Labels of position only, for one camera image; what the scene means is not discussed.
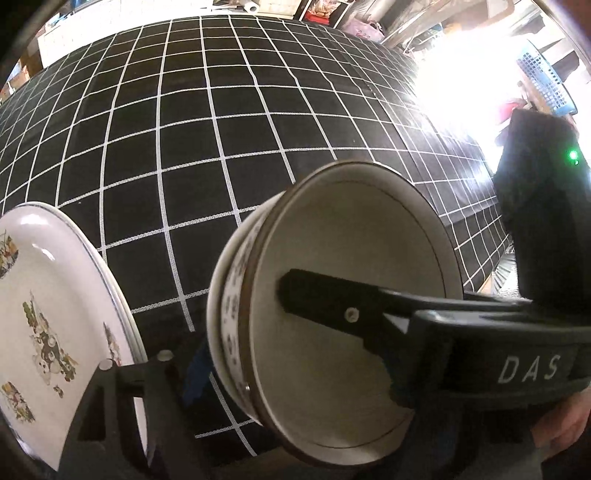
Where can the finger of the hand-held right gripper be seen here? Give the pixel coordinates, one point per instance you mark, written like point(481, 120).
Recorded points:
point(323, 295)

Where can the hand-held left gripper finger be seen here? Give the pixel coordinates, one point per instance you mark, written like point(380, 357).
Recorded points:
point(196, 376)

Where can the patterned brown-rimmed bowl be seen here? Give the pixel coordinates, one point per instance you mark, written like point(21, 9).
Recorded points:
point(332, 230)

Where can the white plate with cartoon print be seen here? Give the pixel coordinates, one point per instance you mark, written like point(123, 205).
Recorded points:
point(55, 300)

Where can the person's right hand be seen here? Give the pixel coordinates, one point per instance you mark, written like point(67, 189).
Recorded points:
point(568, 420)

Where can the red hanging garment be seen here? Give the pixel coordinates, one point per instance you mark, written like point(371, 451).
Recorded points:
point(508, 110)

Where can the blue laundry basket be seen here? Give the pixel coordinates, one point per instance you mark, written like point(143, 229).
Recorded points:
point(545, 78)

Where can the black checked tablecloth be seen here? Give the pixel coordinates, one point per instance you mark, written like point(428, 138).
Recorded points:
point(184, 138)

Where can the pink bucket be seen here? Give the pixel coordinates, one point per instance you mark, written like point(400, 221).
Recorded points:
point(367, 28)

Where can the white paper roll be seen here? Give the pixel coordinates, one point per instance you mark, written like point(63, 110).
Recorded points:
point(249, 5)

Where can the white low cabinet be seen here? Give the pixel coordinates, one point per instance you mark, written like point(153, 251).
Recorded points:
point(60, 41)

